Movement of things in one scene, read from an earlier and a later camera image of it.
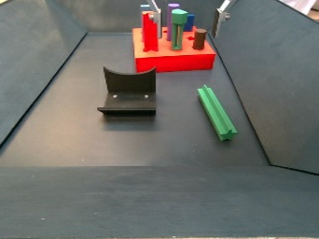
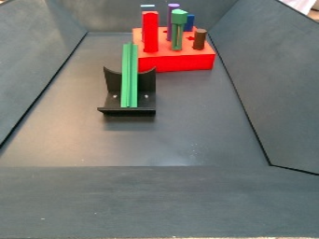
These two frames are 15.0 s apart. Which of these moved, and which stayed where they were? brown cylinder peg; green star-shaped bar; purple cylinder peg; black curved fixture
Moved: green star-shaped bar
Stayed: brown cylinder peg; black curved fixture; purple cylinder peg
